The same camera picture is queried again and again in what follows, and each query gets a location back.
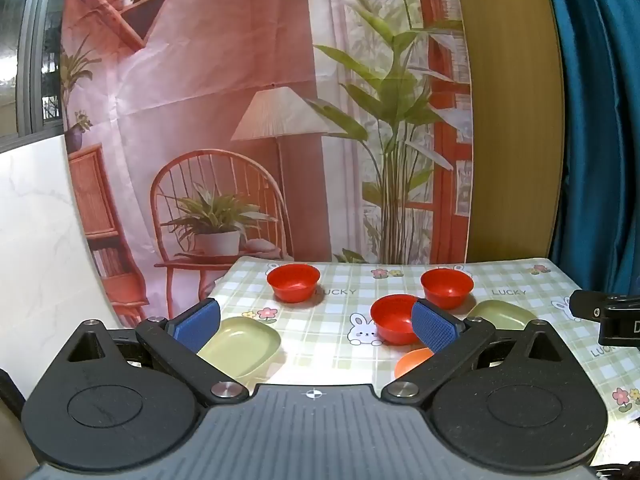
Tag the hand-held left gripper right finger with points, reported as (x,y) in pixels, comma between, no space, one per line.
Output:
(432,331)

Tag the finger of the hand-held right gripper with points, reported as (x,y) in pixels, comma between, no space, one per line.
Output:
(587,305)

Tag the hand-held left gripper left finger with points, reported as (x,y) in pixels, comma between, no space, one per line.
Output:
(200,322)

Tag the red plastic bowl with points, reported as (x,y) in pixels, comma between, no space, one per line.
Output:
(294,280)
(392,317)
(446,287)

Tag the orange plastic plate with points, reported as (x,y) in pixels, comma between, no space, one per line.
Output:
(411,362)

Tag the green plastic plate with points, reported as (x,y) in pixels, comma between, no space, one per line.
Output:
(240,347)
(502,314)

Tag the green checked tablecloth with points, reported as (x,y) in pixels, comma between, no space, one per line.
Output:
(325,332)

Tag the white marble panel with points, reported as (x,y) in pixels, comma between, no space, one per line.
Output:
(40,240)

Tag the teal curtain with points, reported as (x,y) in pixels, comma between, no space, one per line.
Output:
(600,110)

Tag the yellow wooden board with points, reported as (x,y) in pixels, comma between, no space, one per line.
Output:
(510,110)

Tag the printed backdrop cloth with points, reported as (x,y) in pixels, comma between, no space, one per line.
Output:
(200,85)

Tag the grey window frame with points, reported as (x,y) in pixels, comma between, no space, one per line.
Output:
(30,35)

